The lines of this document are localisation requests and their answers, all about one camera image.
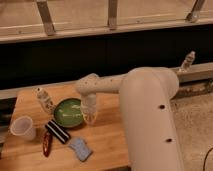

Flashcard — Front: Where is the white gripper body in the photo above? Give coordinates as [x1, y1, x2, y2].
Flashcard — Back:
[81, 94, 96, 115]

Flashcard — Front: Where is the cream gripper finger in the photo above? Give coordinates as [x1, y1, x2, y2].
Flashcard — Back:
[92, 112, 98, 124]
[83, 114, 92, 125]

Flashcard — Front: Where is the green ceramic bowl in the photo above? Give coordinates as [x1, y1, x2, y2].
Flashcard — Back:
[53, 98, 84, 128]

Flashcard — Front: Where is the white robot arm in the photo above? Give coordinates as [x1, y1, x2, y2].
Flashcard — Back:
[76, 67, 184, 171]

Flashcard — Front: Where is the black white striped case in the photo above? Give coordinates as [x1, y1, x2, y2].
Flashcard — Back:
[45, 120, 71, 144]

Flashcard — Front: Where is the blue sponge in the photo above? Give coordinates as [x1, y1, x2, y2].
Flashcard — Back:
[69, 137, 93, 162]

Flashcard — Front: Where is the lying clear plastic bottle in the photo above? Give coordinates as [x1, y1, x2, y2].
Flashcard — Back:
[35, 87, 55, 114]

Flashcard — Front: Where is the clear plastic cup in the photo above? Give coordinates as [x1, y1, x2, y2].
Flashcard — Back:
[10, 116, 36, 141]

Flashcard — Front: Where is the standing clear bottle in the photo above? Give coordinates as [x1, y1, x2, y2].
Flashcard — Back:
[178, 51, 195, 73]

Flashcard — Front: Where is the middle metal bracket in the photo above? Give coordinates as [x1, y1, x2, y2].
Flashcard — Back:
[108, 0, 118, 30]

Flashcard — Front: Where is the metal bracket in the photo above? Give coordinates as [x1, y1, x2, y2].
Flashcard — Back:
[186, 0, 205, 23]
[36, 0, 56, 36]
[108, 0, 118, 30]

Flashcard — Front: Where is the left metal bracket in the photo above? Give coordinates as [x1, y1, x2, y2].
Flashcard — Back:
[36, 0, 56, 36]

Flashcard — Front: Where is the right metal bracket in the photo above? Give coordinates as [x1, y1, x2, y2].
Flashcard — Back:
[186, 0, 205, 23]

